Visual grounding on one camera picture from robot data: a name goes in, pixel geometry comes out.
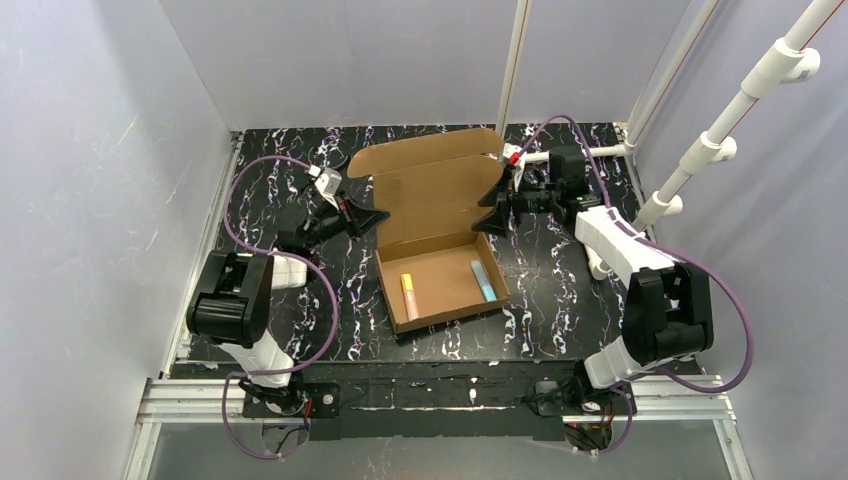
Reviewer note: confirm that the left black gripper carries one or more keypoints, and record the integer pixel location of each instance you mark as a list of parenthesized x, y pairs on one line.
[(346, 216)]

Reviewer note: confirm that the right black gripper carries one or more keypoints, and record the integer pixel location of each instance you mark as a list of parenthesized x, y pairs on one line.
[(506, 206)]

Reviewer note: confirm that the light blue marker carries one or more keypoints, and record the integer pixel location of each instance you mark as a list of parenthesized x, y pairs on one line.
[(483, 281)]

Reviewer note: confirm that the brown cardboard box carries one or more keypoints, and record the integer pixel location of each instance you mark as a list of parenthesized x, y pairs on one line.
[(431, 186)]

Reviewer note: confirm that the orange pink marker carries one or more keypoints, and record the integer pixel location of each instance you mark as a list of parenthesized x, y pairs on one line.
[(409, 297)]

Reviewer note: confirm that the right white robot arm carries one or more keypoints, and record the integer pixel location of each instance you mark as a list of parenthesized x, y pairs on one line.
[(667, 313)]

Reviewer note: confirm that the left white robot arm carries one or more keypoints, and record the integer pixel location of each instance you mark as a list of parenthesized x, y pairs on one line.
[(230, 303)]

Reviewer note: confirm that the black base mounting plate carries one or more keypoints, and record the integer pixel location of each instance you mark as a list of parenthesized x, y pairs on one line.
[(422, 399)]

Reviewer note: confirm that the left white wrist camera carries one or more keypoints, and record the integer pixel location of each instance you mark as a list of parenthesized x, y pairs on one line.
[(325, 182)]

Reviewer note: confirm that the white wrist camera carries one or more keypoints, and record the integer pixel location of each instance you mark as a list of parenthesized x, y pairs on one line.
[(325, 182), (514, 163)]

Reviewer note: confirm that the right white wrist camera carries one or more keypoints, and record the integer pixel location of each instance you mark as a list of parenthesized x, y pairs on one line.
[(514, 163)]

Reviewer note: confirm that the aluminium rail frame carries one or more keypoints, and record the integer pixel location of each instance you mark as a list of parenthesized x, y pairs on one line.
[(436, 200)]

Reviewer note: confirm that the white PVC pipe frame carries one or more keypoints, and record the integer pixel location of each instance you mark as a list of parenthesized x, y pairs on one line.
[(662, 99)]

